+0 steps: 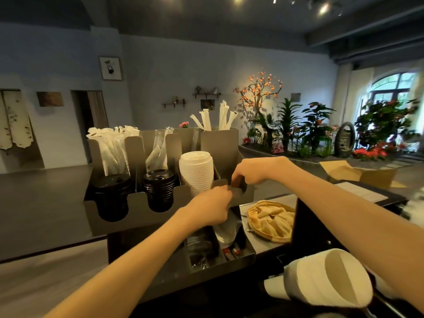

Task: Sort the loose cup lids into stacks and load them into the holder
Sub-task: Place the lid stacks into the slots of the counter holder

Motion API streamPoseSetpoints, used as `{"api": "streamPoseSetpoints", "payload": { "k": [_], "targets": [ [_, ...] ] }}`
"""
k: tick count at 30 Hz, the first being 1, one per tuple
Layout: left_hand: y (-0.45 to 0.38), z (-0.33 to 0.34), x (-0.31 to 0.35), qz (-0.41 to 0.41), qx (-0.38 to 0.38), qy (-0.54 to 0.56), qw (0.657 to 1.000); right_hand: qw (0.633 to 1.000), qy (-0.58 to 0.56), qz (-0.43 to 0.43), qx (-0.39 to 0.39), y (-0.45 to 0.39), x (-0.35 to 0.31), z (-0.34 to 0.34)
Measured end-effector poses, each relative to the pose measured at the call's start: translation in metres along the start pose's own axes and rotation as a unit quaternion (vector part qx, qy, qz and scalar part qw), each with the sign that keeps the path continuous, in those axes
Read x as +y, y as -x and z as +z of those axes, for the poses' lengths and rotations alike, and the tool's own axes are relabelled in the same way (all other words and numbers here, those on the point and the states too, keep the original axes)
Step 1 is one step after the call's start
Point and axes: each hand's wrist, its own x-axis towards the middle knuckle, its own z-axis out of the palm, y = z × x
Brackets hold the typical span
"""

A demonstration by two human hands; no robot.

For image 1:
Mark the black cup lid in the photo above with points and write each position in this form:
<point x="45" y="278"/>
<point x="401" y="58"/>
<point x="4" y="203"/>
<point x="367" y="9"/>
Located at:
<point x="112" y="202"/>
<point x="159" y="192"/>

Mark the small red packet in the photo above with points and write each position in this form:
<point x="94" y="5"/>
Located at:
<point x="232" y="253"/>

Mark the grey wall picture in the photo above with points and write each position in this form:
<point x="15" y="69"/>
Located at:
<point x="295" y="97"/>

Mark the bundle of clear wrapped straws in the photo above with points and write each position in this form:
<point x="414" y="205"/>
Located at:
<point x="159" y="150"/>

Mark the small dark wall shelf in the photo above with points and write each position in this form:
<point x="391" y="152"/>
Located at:
<point x="174" y="104"/>

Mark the arched window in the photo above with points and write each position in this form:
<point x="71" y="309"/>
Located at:
<point x="391" y="87"/>

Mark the white paper cup stack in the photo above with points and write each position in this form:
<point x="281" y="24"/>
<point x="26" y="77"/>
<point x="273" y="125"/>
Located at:
<point x="314" y="281"/>

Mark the beige doorway curtain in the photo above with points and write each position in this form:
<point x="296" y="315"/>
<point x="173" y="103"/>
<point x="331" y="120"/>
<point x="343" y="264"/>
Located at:
<point x="97" y="109"/>

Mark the person's left forearm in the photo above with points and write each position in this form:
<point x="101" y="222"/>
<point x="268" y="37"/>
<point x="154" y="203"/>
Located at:
<point x="126" y="271"/>

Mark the dark metal organizer box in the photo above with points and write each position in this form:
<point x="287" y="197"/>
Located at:
<point x="135" y="208"/>

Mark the grey foil pouch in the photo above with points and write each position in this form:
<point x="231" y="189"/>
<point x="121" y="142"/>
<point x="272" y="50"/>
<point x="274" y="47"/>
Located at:
<point x="228" y="230"/>

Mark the wall shelf with figurines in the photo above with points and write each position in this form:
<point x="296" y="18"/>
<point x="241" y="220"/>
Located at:
<point x="207" y="93"/>

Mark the stack of white lids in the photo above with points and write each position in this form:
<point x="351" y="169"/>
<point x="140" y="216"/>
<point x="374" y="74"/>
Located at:
<point x="197" y="172"/>

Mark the dark oval stone sculpture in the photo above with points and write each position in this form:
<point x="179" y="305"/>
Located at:
<point x="344" y="140"/>

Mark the orange blossom tree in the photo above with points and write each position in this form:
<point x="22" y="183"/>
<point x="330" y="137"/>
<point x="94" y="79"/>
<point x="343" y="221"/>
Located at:
<point x="258" y="91"/>

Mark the ceiling track spotlights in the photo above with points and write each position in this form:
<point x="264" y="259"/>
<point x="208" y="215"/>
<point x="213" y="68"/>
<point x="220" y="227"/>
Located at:
<point x="323" y="8"/>

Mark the small brown wall picture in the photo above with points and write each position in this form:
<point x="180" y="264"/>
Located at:
<point x="50" y="99"/>

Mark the tan crumpled paper bundle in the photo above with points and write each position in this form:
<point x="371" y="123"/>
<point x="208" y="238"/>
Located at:
<point x="271" y="221"/>

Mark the pink flower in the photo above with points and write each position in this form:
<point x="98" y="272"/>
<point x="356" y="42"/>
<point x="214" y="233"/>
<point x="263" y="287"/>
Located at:
<point x="184" y="124"/>

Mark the white plastic bag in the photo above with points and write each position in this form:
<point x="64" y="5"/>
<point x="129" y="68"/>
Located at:
<point x="414" y="206"/>

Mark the open cardboard box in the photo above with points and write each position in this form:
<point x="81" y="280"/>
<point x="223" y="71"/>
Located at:
<point x="374" y="177"/>

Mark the dark wall photo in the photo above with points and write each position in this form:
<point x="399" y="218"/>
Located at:
<point x="207" y="104"/>

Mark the person's right hand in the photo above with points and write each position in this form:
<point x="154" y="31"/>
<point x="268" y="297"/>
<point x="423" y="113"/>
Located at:
<point x="265" y="170"/>

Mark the red flowering plant group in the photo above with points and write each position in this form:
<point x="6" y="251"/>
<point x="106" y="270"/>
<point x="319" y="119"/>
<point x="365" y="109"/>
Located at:
<point x="384" y="129"/>

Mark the green indoor plant bed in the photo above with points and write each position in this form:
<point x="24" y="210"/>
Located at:
<point x="291" y="132"/>

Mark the person's right forearm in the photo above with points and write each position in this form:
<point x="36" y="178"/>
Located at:
<point x="357" y="221"/>

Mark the cream floral door curtain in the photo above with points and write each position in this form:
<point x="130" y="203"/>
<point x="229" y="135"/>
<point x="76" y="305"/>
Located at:
<point x="16" y="119"/>

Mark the person's left hand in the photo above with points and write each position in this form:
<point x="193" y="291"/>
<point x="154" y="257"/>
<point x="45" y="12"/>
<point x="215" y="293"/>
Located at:
<point x="208" y="208"/>

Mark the black box counter device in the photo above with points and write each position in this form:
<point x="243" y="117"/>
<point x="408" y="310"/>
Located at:
<point x="314" y="225"/>

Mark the framed wall picture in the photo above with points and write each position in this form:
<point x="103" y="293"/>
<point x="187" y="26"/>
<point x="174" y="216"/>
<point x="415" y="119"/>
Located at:
<point x="110" y="68"/>

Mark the clear plastic bag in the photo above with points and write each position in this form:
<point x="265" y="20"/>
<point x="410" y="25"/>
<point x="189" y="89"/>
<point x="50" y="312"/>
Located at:
<point x="200" y="251"/>

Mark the bundle of white wrapped straws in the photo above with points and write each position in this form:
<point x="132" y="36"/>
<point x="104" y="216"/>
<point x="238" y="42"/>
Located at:
<point x="114" y="149"/>

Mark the bundle of thick paper straws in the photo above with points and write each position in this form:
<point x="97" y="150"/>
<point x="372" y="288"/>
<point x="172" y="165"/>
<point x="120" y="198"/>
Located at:
<point x="212" y="119"/>

